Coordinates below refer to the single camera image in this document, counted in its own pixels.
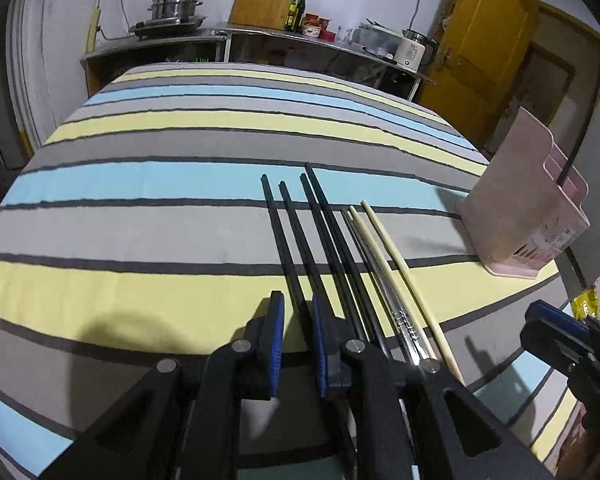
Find pink utensil holder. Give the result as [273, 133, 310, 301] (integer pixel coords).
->
[452, 106, 592, 279]

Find dish rack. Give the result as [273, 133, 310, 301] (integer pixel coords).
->
[352, 21, 406, 58]

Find striped tablecloth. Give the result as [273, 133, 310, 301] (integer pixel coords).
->
[0, 62, 596, 480]

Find yellow packet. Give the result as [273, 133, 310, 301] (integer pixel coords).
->
[570, 285, 600, 321]

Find wooden chopstick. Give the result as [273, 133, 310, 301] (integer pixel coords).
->
[349, 205, 440, 362]
[361, 200, 465, 387]

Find steel kitchen counter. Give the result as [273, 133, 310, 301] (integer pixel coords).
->
[80, 27, 436, 102]

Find steel steamer pot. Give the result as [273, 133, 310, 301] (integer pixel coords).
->
[146, 0, 210, 21]

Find wooden rolling pin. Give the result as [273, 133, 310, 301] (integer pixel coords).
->
[87, 7, 103, 53]

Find metal chopstick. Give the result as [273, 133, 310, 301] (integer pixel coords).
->
[340, 210, 418, 367]
[346, 209, 431, 362]

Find red food containers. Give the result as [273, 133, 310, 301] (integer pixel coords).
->
[302, 12, 337, 41]

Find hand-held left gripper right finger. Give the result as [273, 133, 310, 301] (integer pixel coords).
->
[310, 292, 556, 480]

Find black chopstick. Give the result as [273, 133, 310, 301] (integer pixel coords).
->
[260, 174, 313, 346]
[305, 162, 396, 361]
[299, 172, 381, 356]
[278, 181, 338, 321]

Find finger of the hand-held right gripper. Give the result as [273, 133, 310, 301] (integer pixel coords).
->
[520, 320, 588, 373]
[525, 300, 591, 337]

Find yellow wooden door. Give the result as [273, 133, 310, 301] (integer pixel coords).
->
[415, 0, 538, 146]

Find gas stove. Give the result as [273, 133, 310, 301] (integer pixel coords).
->
[129, 14, 208, 41]

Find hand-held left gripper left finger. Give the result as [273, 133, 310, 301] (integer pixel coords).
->
[40, 290, 286, 480]

